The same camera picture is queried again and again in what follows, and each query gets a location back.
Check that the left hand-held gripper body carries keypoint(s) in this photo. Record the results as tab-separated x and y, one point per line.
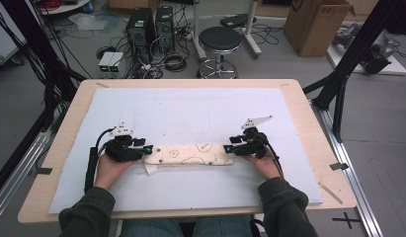
120	149

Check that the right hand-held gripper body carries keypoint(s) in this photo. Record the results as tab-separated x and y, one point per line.
253	148

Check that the cream patterned cloth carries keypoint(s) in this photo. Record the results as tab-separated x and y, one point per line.
190	154

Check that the person's right hand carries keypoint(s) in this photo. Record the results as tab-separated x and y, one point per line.
266	168

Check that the person's left hand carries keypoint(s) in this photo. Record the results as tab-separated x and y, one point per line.
106	173

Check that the white foam mat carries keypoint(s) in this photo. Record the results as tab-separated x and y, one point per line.
177	108

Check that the person's right leg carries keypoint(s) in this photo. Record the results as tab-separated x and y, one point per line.
223	227

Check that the person's leg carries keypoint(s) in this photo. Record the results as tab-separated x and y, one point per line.
151	228
223	227

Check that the person's left leg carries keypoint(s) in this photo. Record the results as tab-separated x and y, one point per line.
151	228

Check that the black tape piece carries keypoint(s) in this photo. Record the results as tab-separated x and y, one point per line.
339	166
42	171

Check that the white power supply box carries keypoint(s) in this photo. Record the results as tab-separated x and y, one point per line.
117	62
105	62

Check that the thin wooden stick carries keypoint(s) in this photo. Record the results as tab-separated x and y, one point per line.
330	193

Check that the black round stool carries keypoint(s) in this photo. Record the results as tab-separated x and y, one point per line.
220	39

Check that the white stand leg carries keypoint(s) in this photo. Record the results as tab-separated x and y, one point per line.
251	33
198	33

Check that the large black computer tower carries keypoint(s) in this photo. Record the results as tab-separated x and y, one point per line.
139	33

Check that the slim black computer tower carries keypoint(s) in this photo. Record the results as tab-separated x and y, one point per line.
165	29

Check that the black tape cross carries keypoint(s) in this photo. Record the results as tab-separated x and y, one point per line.
347	220

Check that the black flat pedal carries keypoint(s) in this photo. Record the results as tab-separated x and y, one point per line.
236	20

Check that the clear plastic sheet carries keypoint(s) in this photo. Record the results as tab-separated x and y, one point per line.
88	21

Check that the brown cardboard box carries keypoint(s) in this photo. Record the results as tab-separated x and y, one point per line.
312	29

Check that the grey device on board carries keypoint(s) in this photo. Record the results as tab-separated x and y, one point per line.
345	36

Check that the black device on board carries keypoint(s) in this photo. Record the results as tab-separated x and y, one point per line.
375	62

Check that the white round table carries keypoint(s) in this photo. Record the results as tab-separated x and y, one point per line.
68	7

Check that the white panel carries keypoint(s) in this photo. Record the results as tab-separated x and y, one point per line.
4	36

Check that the white floor board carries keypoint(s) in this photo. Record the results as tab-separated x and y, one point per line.
394	67

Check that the aluminium rail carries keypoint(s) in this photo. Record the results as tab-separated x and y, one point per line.
22	164
352	184

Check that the black metal frame strut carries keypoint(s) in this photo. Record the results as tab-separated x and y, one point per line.
355	49

